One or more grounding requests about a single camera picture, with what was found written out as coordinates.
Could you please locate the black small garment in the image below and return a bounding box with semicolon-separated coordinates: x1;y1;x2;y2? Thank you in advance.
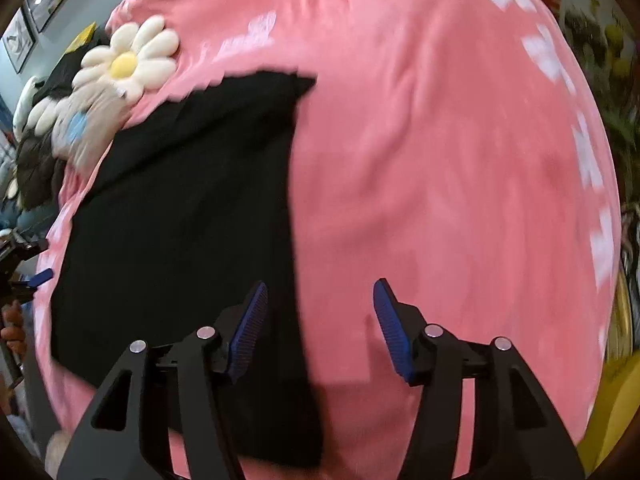
50;72;323;469

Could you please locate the yellow chair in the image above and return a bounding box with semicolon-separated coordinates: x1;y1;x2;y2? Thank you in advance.
577;351;639;474

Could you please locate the dark puffer jacket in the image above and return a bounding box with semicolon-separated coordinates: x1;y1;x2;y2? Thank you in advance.
15;27;110;210

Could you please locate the beige flower plush pillow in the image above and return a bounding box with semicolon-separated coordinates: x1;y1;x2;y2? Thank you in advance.
26;81;130;177

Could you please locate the white daisy flower pillow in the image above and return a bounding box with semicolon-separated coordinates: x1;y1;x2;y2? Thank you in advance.
72;15;180;105

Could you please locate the pink fleece blanket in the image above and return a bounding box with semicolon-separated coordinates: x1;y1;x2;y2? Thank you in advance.
35;0;620;479

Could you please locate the framed wall picture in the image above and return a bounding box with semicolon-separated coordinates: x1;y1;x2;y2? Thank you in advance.
2;8;35;74

